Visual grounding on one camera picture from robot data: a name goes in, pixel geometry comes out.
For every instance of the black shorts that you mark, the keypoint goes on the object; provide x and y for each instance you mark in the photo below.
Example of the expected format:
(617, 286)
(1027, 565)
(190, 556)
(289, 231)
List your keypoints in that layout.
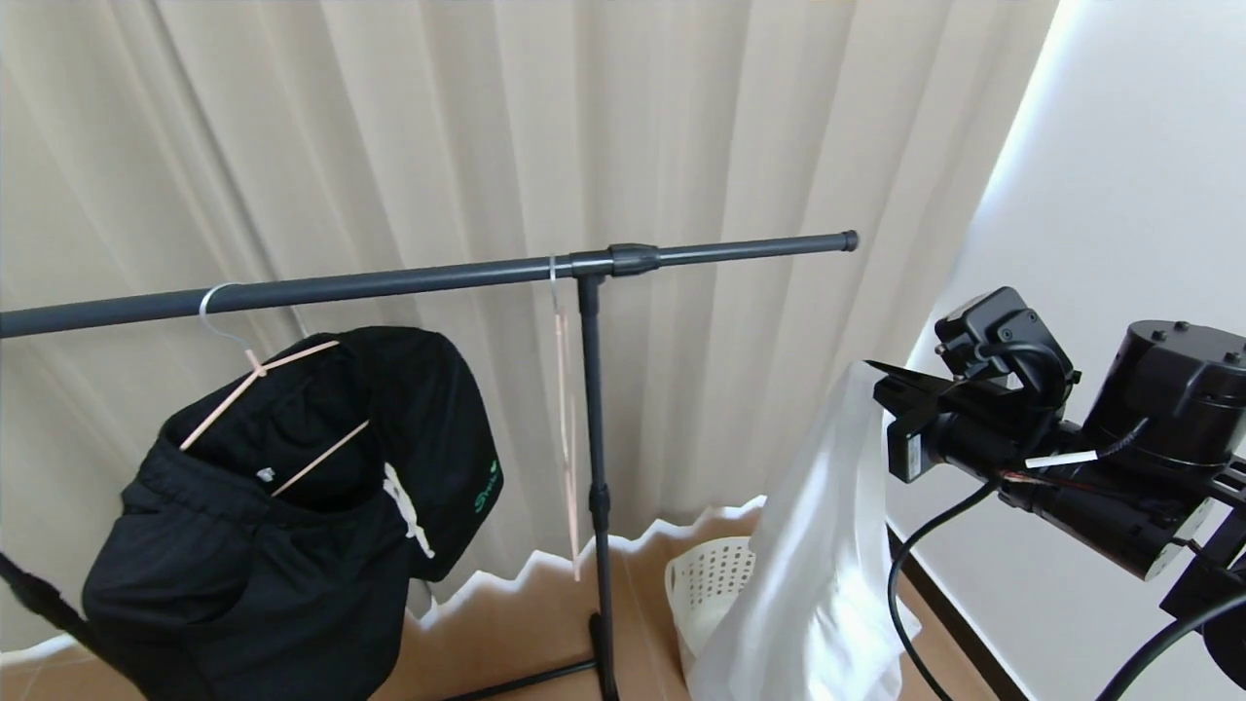
(292, 584)

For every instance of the beige curtain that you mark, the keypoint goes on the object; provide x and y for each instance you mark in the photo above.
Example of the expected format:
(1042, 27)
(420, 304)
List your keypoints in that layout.
(389, 117)

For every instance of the white garment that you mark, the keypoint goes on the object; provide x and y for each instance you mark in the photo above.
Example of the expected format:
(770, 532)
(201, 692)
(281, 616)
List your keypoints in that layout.
(818, 565)

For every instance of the pink clothes hanger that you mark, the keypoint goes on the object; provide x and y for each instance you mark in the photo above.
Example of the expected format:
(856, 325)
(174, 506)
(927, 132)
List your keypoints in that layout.
(219, 414)
(565, 438)

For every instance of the white laundry basket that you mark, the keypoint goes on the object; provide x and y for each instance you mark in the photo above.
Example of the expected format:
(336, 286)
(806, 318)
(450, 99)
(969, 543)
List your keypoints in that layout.
(706, 584)

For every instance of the black clothes rack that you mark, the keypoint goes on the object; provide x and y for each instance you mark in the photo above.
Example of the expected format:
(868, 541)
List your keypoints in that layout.
(389, 282)

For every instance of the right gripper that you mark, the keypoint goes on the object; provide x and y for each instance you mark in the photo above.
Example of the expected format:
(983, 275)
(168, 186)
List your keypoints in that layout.
(1100, 511)

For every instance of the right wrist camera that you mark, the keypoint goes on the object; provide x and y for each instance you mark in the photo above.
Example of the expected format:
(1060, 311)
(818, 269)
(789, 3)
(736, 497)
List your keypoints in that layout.
(1003, 326)

